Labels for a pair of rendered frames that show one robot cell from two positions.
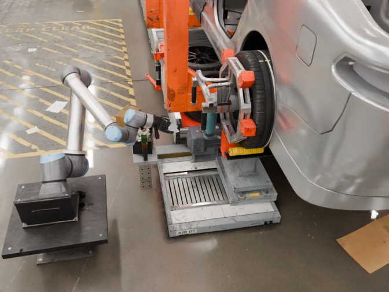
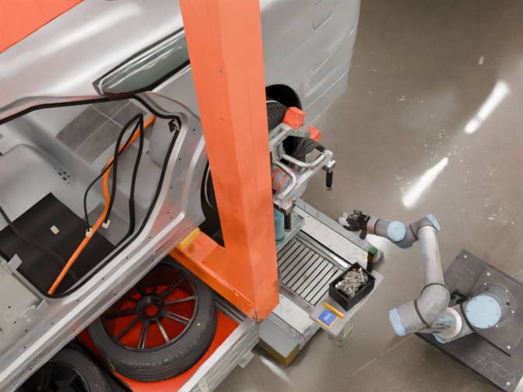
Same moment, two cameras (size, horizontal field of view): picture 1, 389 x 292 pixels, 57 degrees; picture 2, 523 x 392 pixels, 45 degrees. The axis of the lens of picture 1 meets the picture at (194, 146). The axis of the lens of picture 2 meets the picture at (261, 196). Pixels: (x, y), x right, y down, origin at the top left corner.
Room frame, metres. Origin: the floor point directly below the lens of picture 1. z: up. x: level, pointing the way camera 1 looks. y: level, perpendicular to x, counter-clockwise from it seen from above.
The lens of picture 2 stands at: (3.30, 1.45, 3.41)
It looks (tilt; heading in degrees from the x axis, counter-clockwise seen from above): 53 degrees down; 237
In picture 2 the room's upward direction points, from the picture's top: 5 degrees counter-clockwise
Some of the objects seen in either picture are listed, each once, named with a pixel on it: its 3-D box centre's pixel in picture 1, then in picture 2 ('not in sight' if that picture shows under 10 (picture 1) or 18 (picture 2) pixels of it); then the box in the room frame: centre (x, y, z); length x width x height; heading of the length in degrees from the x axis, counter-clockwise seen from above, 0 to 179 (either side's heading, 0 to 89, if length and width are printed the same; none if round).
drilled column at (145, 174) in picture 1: (145, 165); (342, 320); (2.18, 0.39, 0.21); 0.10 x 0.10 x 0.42; 12
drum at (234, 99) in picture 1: (222, 102); (284, 180); (2.12, -0.18, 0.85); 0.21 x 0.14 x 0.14; 102
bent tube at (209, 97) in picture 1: (220, 86); (303, 150); (2.01, -0.15, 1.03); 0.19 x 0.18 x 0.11; 102
